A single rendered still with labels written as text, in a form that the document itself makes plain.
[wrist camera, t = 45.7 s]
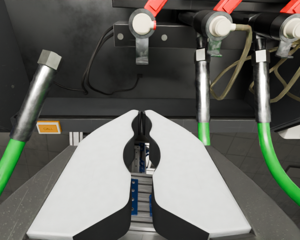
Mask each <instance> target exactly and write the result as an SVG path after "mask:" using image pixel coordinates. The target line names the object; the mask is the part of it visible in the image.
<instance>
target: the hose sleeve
mask: <svg viewBox="0 0 300 240"><path fill-rule="evenodd" d="M55 76H56V71H55V70H54V69H53V68H51V67H48V66H46V65H43V64H41V65H38V67H37V70H36V72H35V74H34V75H33V79H32V81H31V83H30V87H29V89H28V92H27V94H26V96H25V99H24V101H23V104H22V106H21V108H20V111H19V113H18V115H17V117H16V120H15V122H14V124H13V127H12V130H11V132H10V135H9V136H10V138H11V139H13V140H17V141H22V142H27V141H29V140H30V138H31V135H32V133H33V132H34V128H35V125H36V124H37V120H38V118H39V115H40V113H41V110H42V108H43V105H44V103H45V100H46V98H47V95H48V93H49V91H50V88H51V86H52V84H53V81H54V78H55Z"/></svg>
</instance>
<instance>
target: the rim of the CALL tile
mask: <svg viewBox="0 0 300 240"><path fill-rule="evenodd" d="M36 125H37V128H38V131H39V134H60V133H61V131H60V127H59V123H58V122H37V124H36ZM38 125H57V129H58V132H40V129H39V127H38Z"/></svg>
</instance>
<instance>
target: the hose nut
mask: <svg viewBox="0 0 300 240"><path fill-rule="evenodd" d="M37 63H38V64H39V65H41V64H43V65H46V66H48V67H51V68H53V69H54V70H55V71H56V72H59V70H60V68H61V65H62V63H63V59H62V57H61V56H59V55H58V54H56V53H55V52H52V51H48V50H42V52H41V55H40V57H39V60H38V62H37Z"/></svg>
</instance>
